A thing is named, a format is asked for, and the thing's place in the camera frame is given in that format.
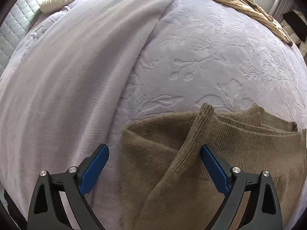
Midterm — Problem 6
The olive brown knit sweater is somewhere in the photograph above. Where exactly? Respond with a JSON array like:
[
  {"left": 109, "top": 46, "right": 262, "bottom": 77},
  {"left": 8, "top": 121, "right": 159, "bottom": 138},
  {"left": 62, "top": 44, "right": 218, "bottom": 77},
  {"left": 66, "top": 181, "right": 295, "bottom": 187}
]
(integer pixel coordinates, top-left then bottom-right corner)
[{"left": 120, "top": 103, "right": 306, "bottom": 229}]

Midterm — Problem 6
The light grey plush blanket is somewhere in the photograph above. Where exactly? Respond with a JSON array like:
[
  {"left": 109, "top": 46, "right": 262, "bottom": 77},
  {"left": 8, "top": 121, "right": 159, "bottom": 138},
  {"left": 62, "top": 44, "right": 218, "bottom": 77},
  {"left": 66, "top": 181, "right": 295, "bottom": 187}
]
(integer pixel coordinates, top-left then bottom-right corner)
[{"left": 1, "top": 0, "right": 173, "bottom": 217}]

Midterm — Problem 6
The lavender embossed bedspread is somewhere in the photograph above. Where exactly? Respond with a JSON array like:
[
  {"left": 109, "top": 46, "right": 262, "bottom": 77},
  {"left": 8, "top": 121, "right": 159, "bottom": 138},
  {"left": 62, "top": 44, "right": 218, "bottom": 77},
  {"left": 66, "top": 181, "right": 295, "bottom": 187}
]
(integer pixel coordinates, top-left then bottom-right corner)
[{"left": 0, "top": 0, "right": 307, "bottom": 230}]

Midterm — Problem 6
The black bag on floor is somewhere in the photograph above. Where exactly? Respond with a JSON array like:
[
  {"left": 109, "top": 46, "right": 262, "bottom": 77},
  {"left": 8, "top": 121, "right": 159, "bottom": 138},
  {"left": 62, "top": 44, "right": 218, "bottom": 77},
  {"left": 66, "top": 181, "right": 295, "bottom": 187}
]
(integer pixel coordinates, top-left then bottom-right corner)
[{"left": 281, "top": 10, "right": 306, "bottom": 47}]

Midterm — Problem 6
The cream textured pillow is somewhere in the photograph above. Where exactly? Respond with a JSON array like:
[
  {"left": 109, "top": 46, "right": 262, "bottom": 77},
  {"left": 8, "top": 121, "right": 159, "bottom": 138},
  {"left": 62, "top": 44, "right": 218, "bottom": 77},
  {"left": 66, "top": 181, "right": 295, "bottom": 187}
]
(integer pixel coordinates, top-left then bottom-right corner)
[{"left": 39, "top": 0, "right": 75, "bottom": 14}]

